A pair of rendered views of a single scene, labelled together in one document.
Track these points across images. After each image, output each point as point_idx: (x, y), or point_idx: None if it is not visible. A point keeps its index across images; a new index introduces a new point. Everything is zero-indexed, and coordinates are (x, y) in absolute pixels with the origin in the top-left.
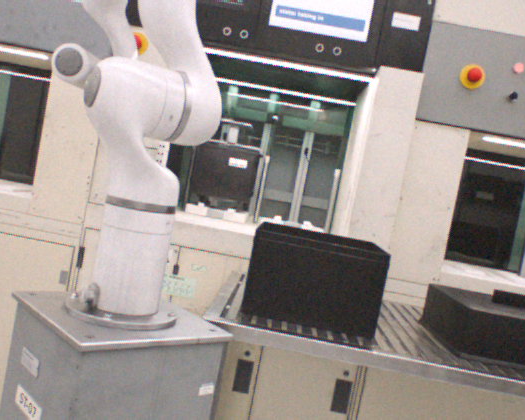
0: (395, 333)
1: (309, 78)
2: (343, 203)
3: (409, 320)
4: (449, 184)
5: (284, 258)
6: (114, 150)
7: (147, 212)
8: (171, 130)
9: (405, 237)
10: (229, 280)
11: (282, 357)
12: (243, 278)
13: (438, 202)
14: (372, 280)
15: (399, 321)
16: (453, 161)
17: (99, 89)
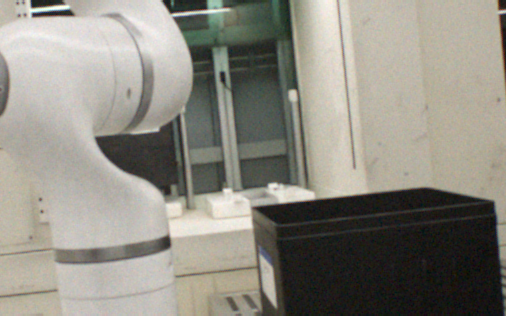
0: None
1: None
2: (326, 139)
3: None
4: (489, 63)
5: (335, 257)
6: (55, 175)
7: (138, 258)
8: (131, 113)
9: (449, 163)
10: (220, 314)
11: None
12: (235, 303)
13: (481, 95)
14: (479, 248)
15: (504, 294)
16: (485, 27)
17: (10, 83)
